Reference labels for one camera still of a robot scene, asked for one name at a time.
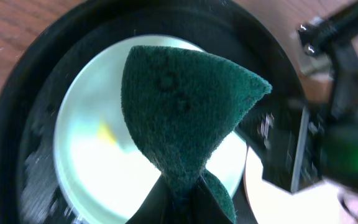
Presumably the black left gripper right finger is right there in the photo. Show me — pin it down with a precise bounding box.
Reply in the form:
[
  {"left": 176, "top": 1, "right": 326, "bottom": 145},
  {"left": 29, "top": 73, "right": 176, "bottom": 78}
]
[{"left": 191, "top": 176, "right": 232, "bottom": 224}]

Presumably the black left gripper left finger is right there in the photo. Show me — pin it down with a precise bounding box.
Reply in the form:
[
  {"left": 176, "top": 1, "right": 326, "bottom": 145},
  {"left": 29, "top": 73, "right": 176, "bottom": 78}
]
[{"left": 126, "top": 176, "right": 173, "bottom": 224}]

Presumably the round black tray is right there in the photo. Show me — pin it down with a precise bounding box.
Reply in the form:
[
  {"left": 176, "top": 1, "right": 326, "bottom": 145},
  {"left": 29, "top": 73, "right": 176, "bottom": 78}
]
[{"left": 0, "top": 0, "right": 304, "bottom": 223}]

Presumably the green yellow sponge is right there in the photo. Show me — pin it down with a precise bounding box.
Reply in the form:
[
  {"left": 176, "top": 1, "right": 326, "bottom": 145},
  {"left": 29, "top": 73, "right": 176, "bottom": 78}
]
[{"left": 121, "top": 45, "right": 272, "bottom": 223}]

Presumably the far mint green plate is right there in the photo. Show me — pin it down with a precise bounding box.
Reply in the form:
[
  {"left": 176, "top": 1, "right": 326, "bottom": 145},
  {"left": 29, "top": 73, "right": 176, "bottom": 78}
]
[{"left": 53, "top": 34, "right": 249, "bottom": 224}]

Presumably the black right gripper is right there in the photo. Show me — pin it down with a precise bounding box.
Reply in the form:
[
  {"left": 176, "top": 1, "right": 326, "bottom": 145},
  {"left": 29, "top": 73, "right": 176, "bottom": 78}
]
[{"left": 239, "top": 1, "right": 358, "bottom": 194}]

